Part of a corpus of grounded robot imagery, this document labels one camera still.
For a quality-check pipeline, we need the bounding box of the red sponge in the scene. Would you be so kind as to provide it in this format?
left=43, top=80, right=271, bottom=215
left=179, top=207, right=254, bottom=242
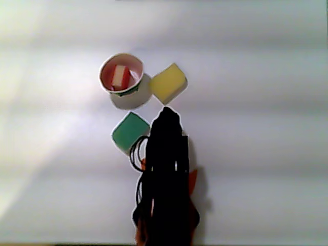
left=110, top=64, right=138, bottom=91

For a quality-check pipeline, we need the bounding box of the green sponge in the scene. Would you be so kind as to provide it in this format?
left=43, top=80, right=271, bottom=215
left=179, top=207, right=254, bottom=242
left=110, top=111, right=152, bottom=156

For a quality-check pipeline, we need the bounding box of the white paper cup green band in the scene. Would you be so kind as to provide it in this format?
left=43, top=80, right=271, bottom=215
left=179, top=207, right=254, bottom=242
left=99, top=52, right=152, bottom=111

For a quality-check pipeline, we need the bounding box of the black cable bundle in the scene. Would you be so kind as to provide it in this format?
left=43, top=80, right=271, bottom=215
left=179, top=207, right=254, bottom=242
left=129, top=135, right=150, bottom=208

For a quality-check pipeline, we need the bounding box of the yellow sponge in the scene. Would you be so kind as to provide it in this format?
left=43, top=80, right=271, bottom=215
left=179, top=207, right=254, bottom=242
left=149, top=63, right=188, bottom=106

